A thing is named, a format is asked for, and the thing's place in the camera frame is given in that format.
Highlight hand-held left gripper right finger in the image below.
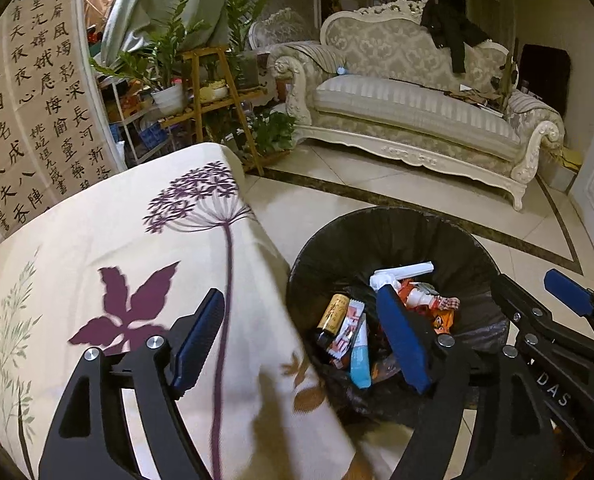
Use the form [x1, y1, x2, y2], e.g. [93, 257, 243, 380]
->
[375, 282, 565, 480]

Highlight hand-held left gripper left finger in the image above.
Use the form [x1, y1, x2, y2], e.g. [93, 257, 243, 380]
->
[37, 287, 226, 480]

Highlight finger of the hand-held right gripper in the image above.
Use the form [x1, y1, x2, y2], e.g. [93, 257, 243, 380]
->
[491, 274, 594, 361]
[544, 268, 594, 331]

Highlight orange plastic bag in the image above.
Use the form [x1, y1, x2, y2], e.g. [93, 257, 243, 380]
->
[399, 280, 455, 336]

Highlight white tissue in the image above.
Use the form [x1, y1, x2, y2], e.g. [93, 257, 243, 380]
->
[402, 287, 435, 308]

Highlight white teal box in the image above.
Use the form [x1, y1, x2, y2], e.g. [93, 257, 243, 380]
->
[349, 317, 372, 390]

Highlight pink white snack packet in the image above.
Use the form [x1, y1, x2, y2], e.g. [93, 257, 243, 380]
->
[329, 300, 366, 367]

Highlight white green envelope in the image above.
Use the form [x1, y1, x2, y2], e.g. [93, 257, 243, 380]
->
[369, 269, 402, 292]

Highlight yellow bottle with black cap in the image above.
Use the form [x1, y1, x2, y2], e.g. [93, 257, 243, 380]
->
[317, 294, 350, 348]

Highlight bin with black liner bag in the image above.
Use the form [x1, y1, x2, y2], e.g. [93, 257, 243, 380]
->
[286, 206, 512, 428]

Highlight yellow bag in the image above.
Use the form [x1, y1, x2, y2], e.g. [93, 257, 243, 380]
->
[559, 146, 585, 171]

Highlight floral tablecloth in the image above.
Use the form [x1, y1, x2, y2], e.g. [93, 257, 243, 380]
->
[0, 142, 378, 480]

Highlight white metal shelf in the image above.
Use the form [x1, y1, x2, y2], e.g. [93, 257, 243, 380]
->
[97, 80, 158, 166]

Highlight blue crate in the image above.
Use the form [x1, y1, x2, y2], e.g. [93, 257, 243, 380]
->
[141, 124, 170, 151]

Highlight brown paper scraps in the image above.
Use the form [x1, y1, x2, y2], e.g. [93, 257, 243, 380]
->
[447, 85, 505, 113]

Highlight small bushy green plant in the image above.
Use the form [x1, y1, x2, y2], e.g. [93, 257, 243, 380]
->
[249, 112, 298, 153]

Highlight ornate cream sofa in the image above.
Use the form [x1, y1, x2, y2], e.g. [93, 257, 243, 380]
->
[267, 0, 566, 211]

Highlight white flower pot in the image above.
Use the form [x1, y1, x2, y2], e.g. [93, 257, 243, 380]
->
[151, 82, 185, 115]

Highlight wooden plant stand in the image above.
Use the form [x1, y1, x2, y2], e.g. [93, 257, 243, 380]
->
[159, 46, 268, 176]

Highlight yellow white bowl pot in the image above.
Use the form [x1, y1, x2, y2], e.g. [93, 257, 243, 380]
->
[199, 81, 229, 101]

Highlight dark glass plant pot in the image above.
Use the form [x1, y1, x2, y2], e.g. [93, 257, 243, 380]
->
[237, 52, 262, 90]

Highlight calligraphy sheet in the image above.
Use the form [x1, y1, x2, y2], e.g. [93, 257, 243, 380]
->
[2, 0, 112, 183]
[0, 35, 45, 241]

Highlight black clothing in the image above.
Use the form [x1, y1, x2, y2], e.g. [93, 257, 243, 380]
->
[419, 0, 495, 73]

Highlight leafy green plant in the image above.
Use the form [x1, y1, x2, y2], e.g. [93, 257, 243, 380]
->
[91, 0, 212, 98]

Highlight patterned armchair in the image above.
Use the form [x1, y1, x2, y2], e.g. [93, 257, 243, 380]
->
[249, 7, 322, 58]

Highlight tall green plant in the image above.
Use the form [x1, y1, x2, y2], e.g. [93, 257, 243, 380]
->
[209, 0, 272, 91]

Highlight grey green curtain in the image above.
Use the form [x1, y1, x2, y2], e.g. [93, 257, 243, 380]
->
[102, 0, 228, 61]

